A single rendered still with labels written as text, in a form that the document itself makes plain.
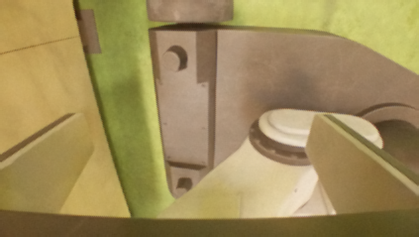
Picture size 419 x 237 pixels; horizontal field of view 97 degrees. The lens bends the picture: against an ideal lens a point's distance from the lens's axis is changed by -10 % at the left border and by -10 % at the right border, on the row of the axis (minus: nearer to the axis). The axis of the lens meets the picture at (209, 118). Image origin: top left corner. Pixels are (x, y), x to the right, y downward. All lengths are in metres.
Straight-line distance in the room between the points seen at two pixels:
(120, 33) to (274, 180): 0.62
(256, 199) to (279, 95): 0.27
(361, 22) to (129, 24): 0.65
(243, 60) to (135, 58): 0.39
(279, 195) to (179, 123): 0.31
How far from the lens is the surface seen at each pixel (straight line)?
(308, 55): 0.47
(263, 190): 0.30
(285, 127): 0.35
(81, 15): 0.80
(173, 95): 0.49
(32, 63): 0.61
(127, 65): 0.75
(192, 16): 0.43
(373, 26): 0.69
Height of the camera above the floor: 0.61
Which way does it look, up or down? 59 degrees down
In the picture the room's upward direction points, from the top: 158 degrees counter-clockwise
